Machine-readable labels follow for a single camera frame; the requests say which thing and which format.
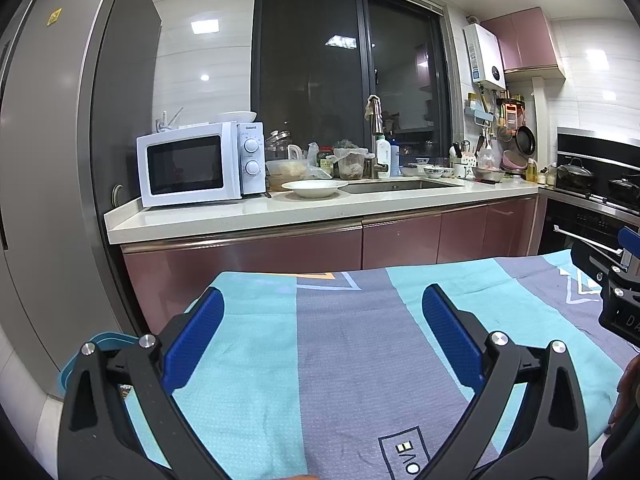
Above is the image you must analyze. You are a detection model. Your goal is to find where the white pump bottle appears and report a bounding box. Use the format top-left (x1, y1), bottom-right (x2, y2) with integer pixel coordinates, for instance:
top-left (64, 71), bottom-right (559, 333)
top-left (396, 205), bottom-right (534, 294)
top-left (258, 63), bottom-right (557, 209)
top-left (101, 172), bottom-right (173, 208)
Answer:
top-left (376, 135), bottom-right (392, 178)

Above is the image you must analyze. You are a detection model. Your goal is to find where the black frying pan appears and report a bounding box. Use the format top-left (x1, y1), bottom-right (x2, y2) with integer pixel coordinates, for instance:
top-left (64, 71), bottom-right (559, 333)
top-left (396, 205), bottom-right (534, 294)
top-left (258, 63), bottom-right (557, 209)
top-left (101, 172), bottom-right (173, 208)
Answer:
top-left (515, 126), bottom-right (537, 156)

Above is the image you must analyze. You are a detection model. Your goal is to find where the white utensil holder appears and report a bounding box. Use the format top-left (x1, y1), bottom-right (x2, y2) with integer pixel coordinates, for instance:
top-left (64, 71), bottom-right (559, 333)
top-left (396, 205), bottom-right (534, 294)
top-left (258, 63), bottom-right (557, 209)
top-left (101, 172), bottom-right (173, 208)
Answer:
top-left (450, 142), bottom-right (475, 179)

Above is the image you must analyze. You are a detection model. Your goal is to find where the black pot with lid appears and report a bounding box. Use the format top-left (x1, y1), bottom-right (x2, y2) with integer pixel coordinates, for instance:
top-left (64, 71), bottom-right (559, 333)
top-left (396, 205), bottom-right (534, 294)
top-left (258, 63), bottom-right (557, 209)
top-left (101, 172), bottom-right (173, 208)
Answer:
top-left (556, 158), bottom-right (596, 192)

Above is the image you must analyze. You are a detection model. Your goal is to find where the person's right hand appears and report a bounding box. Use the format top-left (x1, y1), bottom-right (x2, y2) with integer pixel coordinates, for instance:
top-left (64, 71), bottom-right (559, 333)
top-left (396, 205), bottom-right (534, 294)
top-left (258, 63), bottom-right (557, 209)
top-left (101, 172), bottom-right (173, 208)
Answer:
top-left (607, 357), bottom-right (640, 426)

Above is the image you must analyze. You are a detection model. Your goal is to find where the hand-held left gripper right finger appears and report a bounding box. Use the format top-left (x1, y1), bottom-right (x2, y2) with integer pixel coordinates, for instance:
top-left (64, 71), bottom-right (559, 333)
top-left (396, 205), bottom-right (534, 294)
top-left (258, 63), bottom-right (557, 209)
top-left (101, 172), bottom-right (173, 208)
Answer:
top-left (421, 284), bottom-right (591, 480)

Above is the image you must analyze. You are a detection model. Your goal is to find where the steel sink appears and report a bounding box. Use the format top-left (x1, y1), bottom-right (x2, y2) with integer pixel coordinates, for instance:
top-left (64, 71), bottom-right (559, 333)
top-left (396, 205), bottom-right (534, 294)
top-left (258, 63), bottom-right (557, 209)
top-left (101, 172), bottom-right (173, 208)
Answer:
top-left (342, 177), bottom-right (466, 195)

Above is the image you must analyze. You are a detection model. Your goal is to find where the black range hood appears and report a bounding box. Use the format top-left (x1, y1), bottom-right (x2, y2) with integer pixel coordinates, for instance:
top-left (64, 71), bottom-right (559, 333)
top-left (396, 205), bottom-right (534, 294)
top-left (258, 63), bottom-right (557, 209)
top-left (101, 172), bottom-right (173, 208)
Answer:
top-left (556, 127), bottom-right (640, 211)

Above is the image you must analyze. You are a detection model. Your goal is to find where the pink wall cabinet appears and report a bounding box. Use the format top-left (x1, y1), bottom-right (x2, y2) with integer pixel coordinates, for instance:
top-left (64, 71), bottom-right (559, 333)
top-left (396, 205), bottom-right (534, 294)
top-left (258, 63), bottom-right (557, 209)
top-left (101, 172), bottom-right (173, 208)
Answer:
top-left (480, 7), bottom-right (566, 78)

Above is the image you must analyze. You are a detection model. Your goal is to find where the bag lined container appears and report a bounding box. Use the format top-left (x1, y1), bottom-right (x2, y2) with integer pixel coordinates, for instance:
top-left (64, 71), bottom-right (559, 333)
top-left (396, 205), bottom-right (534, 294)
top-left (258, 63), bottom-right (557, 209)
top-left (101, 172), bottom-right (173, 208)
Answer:
top-left (332, 147), bottom-right (368, 181)

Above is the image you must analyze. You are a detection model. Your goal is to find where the stack of pink bowls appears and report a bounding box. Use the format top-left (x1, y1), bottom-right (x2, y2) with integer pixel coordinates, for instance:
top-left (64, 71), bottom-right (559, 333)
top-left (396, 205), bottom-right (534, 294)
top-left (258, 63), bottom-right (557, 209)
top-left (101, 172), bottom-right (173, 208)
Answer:
top-left (501, 150), bottom-right (528, 176)

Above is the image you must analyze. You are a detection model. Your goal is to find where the steel kitchen faucet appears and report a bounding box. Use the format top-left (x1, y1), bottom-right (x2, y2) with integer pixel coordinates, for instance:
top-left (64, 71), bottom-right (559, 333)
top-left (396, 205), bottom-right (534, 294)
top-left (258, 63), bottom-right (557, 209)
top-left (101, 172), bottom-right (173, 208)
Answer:
top-left (364, 95), bottom-right (390, 179)

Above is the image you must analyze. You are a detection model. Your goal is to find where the blue plastic bin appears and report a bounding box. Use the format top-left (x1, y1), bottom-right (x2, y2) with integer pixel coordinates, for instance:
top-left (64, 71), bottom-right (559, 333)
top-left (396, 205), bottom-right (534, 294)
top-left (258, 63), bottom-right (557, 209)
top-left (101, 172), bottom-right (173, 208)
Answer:
top-left (60, 331), bottom-right (138, 401)

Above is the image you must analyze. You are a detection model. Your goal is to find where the white microwave oven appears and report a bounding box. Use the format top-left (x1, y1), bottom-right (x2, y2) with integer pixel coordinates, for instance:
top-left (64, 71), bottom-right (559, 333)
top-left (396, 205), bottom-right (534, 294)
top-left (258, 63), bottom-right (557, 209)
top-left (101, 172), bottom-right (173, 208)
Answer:
top-left (136, 121), bottom-right (266, 208)

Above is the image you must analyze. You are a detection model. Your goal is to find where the dark kitchen window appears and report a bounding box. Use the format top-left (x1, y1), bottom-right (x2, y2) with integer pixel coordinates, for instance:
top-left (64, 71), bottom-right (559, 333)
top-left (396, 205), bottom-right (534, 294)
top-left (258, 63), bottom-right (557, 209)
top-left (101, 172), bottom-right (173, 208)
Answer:
top-left (250, 0), bottom-right (463, 161)

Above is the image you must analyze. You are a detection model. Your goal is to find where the black built-in oven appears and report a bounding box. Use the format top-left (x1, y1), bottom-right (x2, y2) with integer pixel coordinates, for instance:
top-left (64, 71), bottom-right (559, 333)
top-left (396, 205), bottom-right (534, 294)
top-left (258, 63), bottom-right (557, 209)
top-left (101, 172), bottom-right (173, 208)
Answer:
top-left (540, 195), bottom-right (640, 271)

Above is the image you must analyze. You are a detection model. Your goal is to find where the blue grey patterned tablecloth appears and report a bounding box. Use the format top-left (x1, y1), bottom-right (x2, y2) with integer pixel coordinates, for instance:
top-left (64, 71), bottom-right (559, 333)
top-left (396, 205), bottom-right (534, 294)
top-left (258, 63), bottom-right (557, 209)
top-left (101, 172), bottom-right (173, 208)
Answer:
top-left (122, 250), bottom-right (631, 480)

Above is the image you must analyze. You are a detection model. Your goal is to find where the white water heater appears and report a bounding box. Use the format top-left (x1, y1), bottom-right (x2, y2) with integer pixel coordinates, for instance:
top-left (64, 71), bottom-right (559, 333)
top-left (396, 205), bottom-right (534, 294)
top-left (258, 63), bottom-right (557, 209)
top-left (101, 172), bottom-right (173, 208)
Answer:
top-left (464, 24), bottom-right (507, 88)

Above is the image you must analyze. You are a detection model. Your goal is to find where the white deep plate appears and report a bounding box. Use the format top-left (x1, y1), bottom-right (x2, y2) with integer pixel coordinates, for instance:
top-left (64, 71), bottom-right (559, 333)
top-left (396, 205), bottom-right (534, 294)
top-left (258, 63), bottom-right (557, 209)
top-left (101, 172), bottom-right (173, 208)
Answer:
top-left (281, 180), bottom-right (349, 199)

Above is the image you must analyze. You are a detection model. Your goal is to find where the grey refrigerator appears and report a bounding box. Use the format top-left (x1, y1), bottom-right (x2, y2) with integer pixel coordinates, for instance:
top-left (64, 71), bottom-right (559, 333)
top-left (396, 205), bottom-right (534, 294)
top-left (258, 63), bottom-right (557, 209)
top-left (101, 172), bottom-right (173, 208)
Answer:
top-left (0, 0), bottom-right (163, 401)

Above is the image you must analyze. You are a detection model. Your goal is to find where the pink base cabinet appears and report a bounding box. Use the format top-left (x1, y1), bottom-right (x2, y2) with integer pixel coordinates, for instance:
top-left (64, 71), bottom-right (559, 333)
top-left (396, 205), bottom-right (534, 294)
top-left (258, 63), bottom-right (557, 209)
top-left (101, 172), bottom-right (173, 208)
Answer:
top-left (122, 195), bottom-right (541, 331)

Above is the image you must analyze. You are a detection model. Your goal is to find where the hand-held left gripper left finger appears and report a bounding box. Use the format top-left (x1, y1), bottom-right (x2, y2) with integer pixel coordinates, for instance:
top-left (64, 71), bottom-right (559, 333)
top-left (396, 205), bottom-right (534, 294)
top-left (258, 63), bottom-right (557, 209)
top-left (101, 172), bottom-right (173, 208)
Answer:
top-left (57, 286), bottom-right (226, 480)

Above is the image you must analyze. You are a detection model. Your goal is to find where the clear food container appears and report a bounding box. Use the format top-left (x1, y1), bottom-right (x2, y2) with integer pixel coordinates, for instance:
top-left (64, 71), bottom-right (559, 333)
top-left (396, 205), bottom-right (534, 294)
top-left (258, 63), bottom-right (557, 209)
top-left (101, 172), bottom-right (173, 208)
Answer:
top-left (266, 159), bottom-right (308, 192)

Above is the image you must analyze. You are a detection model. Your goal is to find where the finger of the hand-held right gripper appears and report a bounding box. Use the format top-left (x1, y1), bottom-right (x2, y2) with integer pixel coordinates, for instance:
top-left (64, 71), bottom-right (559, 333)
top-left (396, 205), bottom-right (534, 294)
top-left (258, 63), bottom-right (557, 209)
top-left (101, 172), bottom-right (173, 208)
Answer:
top-left (570, 237), bottom-right (626, 288)
top-left (616, 226), bottom-right (640, 267)

